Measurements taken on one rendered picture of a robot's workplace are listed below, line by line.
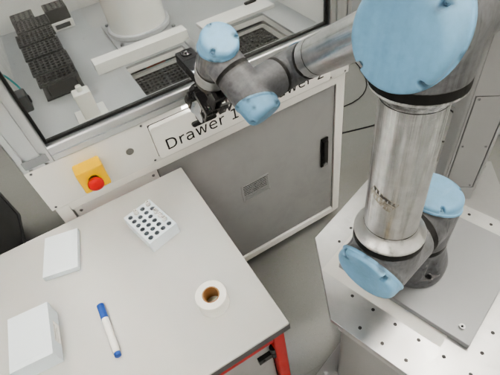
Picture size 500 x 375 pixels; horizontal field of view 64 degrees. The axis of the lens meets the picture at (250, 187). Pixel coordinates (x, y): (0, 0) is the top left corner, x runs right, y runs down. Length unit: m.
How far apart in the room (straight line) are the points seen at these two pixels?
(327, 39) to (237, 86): 0.18
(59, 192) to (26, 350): 0.41
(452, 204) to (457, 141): 1.07
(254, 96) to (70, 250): 0.64
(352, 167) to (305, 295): 0.79
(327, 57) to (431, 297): 0.53
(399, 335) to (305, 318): 0.87
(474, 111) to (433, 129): 1.23
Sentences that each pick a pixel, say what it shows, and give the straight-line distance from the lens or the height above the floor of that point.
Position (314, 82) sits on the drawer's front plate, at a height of 0.84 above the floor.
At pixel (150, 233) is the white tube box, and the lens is 1.04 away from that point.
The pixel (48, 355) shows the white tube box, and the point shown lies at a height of 0.81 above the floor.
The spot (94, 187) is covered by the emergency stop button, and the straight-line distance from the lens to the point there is 1.10.
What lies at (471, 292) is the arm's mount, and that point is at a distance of 0.97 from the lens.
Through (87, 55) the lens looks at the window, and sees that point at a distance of 1.02.
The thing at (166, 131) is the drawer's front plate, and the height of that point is 0.90.
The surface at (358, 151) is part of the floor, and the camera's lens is 2.31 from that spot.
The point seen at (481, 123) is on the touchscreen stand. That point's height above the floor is 0.49.
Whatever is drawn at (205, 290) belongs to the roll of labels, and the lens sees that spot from 0.91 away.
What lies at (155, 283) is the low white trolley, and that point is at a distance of 1.00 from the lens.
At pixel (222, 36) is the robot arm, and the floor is 1.24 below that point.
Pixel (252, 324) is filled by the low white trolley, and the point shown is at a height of 0.76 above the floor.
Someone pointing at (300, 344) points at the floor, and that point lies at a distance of 1.68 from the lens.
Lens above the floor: 1.58
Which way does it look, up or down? 47 degrees down
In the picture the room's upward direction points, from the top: 11 degrees counter-clockwise
